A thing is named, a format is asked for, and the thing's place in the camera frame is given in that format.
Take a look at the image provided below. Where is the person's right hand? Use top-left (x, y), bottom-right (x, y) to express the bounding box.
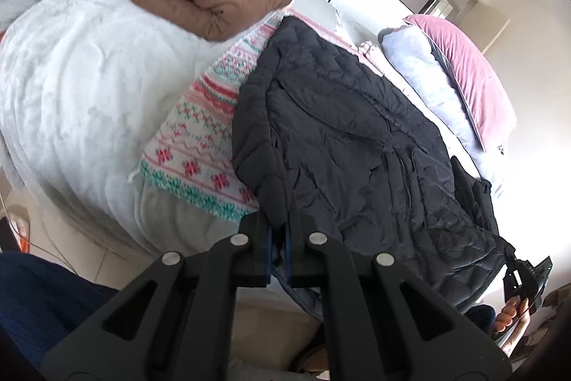
top-left (492, 295), bottom-right (532, 339)

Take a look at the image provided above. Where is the black quilted jacket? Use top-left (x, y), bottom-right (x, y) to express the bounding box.
top-left (232, 16), bottom-right (518, 315)

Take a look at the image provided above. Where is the white pillow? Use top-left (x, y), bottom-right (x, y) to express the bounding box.
top-left (377, 26), bottom-right (507, 190)

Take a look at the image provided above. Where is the person's blue trouser leg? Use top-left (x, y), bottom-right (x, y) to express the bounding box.
top-left (0, 251), bottom-right (123, 368)

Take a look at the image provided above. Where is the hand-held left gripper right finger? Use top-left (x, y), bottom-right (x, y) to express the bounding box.
top-left (284, 202), bottom-right (514, 381)

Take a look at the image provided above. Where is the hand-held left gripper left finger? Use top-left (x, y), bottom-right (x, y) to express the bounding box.
top-left (40, 212), bottom-right (274, 381)

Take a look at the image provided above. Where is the person's foot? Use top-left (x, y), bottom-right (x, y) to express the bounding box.
top-left (290, 336), bottom-right (332, 374)

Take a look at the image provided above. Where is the pink green patterned knit sweater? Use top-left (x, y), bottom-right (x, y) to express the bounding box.
top-left (128, 8), bottom-right (384, 224)

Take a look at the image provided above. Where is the pink velvet pillow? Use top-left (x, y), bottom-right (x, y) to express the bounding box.
top-left (403, 14), bottom-right (518, 152)

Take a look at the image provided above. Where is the white fluffy blanket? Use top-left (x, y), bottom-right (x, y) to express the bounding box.
top-left (0, 0), bottom-right (268, 250)

